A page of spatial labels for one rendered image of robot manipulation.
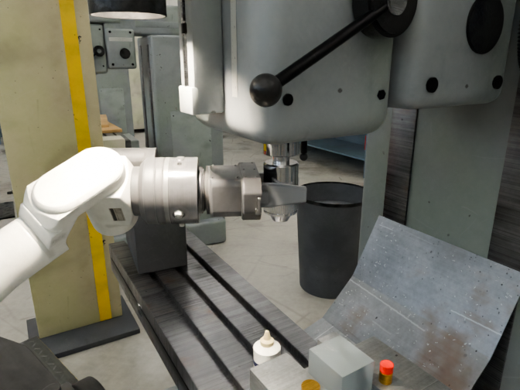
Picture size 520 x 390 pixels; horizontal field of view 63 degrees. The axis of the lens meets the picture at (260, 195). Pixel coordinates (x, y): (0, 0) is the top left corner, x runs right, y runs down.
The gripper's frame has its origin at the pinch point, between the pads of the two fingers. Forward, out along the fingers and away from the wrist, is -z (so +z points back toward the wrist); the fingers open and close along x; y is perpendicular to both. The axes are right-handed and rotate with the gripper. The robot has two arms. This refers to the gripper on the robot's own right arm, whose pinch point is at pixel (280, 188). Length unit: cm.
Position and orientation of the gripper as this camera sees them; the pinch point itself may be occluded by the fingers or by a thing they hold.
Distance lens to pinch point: 58.0
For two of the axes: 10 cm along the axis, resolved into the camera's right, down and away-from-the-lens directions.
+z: -10.0, 0.2, -1.0
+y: -0.1, 9.5, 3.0
